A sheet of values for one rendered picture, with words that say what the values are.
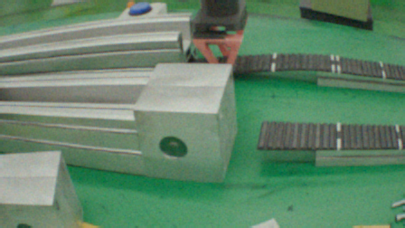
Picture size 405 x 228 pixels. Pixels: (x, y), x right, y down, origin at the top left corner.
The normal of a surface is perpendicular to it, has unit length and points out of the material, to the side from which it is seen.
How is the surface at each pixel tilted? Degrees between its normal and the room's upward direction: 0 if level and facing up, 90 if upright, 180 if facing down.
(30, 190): 0
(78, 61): 90
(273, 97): 0
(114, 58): 90
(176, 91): 0
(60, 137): 90
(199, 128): 90
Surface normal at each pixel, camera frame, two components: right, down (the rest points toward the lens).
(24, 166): -0.09, -0.82
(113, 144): -0.20, 0.56
